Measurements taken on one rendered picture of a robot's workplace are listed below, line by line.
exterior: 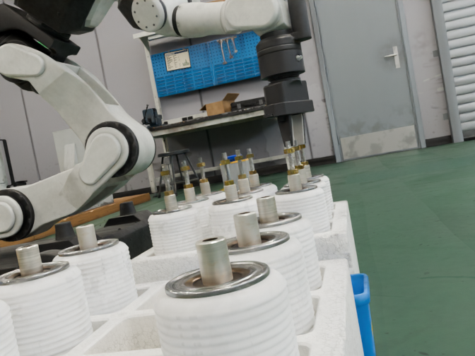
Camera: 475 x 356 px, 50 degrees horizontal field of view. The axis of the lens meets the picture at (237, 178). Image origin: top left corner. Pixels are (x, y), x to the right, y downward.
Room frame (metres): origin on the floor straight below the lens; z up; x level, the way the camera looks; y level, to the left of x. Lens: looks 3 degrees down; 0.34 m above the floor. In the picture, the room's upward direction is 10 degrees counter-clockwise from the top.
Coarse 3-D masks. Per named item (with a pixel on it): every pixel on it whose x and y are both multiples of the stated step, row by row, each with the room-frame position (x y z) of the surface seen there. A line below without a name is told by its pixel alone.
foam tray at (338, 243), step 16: (336, 208) 1.07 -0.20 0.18; (336, 224) 0.89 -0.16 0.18; (320, 240) 0.81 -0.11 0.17; (336, 240) 0.81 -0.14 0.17; (352, 240) 1.04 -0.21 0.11; (144, 256) 0.92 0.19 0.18; (160, 256) 0.89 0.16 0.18; (176, 256) 0.87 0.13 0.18; (192, 256) 0.86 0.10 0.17; (320, 256) 0.81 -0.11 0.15; (336, 256) 0.81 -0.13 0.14; (352, 256) 0.87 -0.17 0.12; (144, 272) 0.88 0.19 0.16; (160, 272) 0.88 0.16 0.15; (176, 272) 0.87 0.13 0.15; (352, 272) 0.80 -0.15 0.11
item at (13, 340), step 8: (0, 304) 0.42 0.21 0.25; (0, 312) 0.41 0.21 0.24; (8, 312) 0.43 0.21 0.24; (0, 320) 0.41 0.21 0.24; (8, 320) 0.42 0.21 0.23; (0, 328) 0.40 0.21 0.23; (8, 328) 0.42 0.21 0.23; (0, 336) 0.40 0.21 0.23; (8, 336) 0.41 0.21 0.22; (0, 344) 0.40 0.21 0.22; (8, 344) 0.41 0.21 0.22; (16, 344) 0.43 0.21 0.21; (0, 352) 0.40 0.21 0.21; (8, 352) 0.41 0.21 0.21; (16, 352) 0.43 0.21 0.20
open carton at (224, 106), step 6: (228, 96) 5.69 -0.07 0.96; (234, 96) 5.81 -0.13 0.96; (216, 102) 5.68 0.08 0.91; (222, 102) 5.65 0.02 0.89; (228, 102) 5.77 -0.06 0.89; (204, 108) 5.83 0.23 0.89; (210, 108) 5.72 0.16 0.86; (216, 108) 5.69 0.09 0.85; (222, 108) 5.65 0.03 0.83; (228, 108) 5.75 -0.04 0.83; (210, 114) 5.73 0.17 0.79
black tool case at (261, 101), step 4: (244, 100) 5.52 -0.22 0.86; (248, 100) 5.50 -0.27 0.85; (252, 100) 5.50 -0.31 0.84; (256, 100) 5.50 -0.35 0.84; (260, 100) 5.48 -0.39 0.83; (264, 100) 5.49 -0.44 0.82; (232, 104) 5.52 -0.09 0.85; (236, 104) 5.52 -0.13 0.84; (240, 104) 5.51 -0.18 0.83; (244, 104) 5.51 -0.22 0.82; (248, 104) 5.48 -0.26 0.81; (252, 104) 5.48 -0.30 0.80; (256, 104) 5.49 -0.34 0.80; (260, 104) 5.48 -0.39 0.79; (264, 104) 5.49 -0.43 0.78; (232, 108) 5.52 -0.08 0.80; (236, 108) 5.51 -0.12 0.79; (240, 108) 5.51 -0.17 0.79; (244, 108) 5.51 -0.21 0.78
